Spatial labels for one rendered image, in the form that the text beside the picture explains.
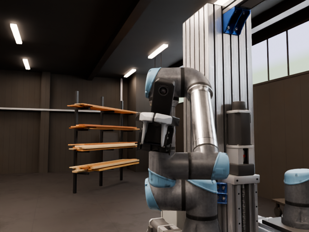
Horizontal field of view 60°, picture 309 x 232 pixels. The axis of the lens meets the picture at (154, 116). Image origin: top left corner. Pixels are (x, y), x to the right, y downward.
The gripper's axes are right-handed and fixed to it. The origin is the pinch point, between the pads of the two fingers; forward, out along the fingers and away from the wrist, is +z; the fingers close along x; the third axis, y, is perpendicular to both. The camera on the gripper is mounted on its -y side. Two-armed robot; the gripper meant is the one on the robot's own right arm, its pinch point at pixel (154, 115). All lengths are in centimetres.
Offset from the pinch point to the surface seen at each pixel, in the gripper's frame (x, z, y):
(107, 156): 257, -1027, 125
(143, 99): 142, -1011, -120
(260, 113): -195, -601, -76
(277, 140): -225, -556, -15
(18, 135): 585, -924, 86
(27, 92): 582, -936, -81
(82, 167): 209, -594, 112
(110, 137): 263, -1047, 51
